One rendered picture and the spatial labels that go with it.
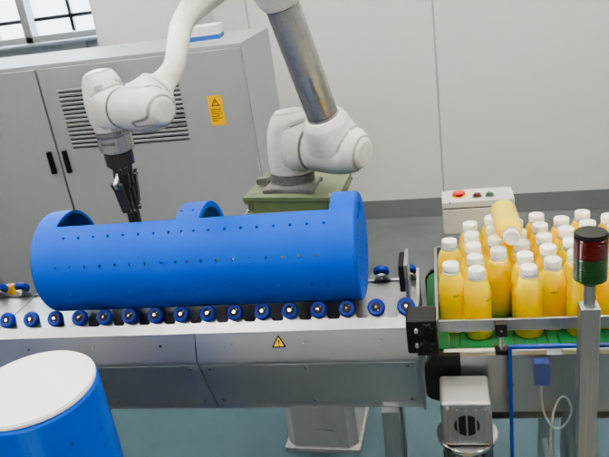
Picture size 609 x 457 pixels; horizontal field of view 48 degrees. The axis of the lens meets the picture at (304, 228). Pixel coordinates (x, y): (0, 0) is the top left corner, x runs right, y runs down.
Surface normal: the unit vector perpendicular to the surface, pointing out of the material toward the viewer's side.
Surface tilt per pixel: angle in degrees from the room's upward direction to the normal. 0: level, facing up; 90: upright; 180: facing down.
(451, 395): 0
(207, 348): 71
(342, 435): 90
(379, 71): 90
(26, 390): 0
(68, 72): 90
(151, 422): 0
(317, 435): 90
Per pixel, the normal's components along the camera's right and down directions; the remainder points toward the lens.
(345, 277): -0.14, 0.55
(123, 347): -0.20, 0.07
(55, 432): 0.59, 0.24
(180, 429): -0.13, -0.92
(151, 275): -0.18, 0.31
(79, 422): 0.82, 0.11
